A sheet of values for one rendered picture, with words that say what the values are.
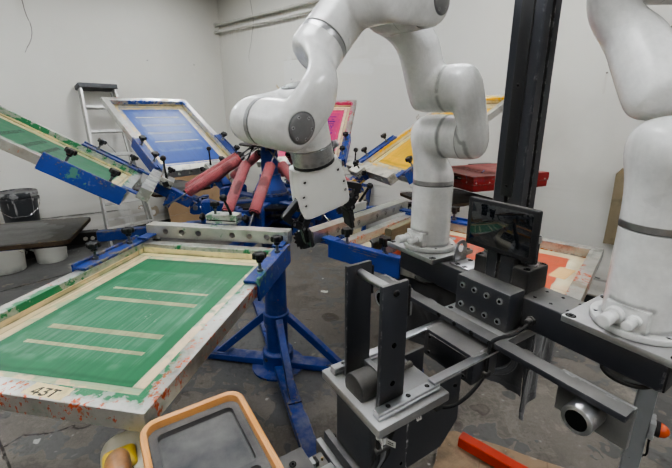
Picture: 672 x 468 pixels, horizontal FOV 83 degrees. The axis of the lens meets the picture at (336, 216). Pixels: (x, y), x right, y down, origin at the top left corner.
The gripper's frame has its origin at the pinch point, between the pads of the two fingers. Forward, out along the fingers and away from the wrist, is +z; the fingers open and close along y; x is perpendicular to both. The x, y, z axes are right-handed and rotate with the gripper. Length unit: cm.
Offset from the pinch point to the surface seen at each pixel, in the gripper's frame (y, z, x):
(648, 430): -59, 72, 42
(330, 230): -22, 39, -54
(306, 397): 6, 142, -69
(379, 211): -51, 49, -66
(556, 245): -90, 56, -8
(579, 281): -66, 43, 14
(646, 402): -61, 65, 39
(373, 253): -25, 37, -30
